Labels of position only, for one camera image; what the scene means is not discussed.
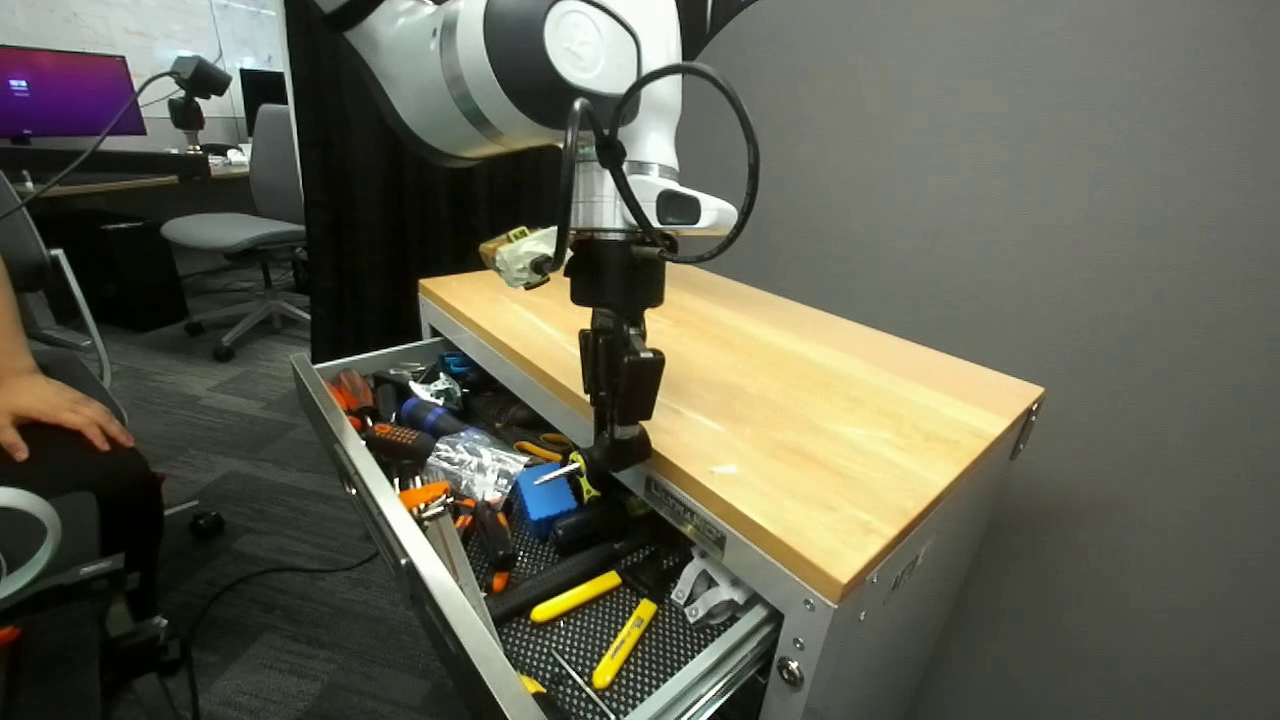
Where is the grey metal tool drawer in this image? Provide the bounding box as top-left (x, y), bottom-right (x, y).
top-left (298, 339), bottom-right (778, 720)

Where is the black camera on stand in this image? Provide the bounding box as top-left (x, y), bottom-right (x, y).
top-left (169, 56), bottom-right (234, 131)

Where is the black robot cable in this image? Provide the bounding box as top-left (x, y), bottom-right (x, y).
top-left (550, 62), bottom-right (765, 288)

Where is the grey office chair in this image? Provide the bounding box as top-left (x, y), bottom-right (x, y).
top-left (161, 103), bottom-right (312, 359)

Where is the black desk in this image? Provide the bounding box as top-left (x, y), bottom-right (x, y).
top-left (0, 143), bottom-right (249, 332)

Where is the wooden top tool cabinet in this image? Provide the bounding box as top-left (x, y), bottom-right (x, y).
top-left (411, 260), bottom-right (1050, 720)

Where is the green handled screwdriver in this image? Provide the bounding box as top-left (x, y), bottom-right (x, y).
top-left (537, 452), bottom-right (599, 505)

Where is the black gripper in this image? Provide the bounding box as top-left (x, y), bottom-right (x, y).
top-left (570, 242), bottom-right (663, 467)

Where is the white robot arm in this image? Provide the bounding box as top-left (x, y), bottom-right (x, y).
top-left (317, 0), bottom-right (756, 467)

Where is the clear plastic bag of parts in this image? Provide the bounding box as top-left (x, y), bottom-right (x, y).
top-left (423, 434), bottom-right (527, 505)

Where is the blue box in drawer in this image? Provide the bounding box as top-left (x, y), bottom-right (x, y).
top-left (511, 466), bottom-right (580, 540)

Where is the purple computer monitor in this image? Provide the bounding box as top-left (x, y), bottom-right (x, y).
top-left (0, 43), bottom-right (143, 141)

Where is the person's hand on knee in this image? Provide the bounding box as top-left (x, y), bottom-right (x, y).
top-left (0, 368), bottom-right (132, 462)

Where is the yellow handled tool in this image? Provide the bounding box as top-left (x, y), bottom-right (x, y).
top-left (527, 568), bottom-right (624, 624)

